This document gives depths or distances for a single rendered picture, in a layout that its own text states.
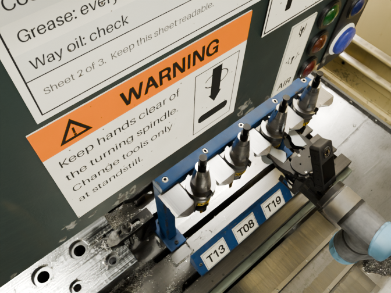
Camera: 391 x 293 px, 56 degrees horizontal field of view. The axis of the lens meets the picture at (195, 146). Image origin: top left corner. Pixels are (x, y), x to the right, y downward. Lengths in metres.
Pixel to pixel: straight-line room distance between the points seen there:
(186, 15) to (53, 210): 0.15
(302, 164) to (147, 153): 0.60
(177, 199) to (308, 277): 0.63
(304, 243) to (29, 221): 1.09
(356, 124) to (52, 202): 1.29
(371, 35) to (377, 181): 0.49
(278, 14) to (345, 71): 1.16
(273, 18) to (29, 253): 0.24
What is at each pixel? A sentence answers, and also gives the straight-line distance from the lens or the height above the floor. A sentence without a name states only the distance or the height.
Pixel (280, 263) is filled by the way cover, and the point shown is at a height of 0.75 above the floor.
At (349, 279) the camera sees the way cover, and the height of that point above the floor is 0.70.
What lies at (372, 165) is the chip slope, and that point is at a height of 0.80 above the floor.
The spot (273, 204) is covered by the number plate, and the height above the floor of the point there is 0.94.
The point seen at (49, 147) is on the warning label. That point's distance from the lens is 0.21.
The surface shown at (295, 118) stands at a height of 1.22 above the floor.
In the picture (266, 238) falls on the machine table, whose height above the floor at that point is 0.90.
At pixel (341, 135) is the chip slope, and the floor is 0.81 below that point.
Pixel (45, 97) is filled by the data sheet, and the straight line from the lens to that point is 0.18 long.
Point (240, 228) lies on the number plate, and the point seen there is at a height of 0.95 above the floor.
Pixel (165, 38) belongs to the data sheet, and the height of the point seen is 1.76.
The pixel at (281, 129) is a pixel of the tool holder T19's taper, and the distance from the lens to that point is 0.82.
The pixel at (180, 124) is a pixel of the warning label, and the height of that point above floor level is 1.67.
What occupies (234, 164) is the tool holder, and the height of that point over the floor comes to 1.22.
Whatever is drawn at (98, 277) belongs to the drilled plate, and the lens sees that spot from 0.95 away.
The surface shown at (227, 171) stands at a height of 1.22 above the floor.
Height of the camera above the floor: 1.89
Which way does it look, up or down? 58 degrees down
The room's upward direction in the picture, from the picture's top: 3 degrees clockwise
